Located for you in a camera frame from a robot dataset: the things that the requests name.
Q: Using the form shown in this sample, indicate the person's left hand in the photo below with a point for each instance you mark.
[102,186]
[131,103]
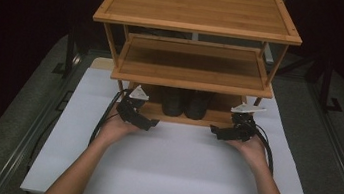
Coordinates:
[113,129]

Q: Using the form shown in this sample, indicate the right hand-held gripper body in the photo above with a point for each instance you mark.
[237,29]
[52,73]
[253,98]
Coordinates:
[243,126]

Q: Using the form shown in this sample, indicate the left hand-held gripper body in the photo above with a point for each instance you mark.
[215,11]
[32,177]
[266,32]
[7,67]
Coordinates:
[129,110]

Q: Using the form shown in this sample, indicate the person's right hand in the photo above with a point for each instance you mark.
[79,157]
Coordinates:
[253,151]

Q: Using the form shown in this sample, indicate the wooden shoe rack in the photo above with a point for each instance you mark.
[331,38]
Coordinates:
[198,9]

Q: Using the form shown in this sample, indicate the black metal stand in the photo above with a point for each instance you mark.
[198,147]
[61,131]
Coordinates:
[327,90]
[70,53]

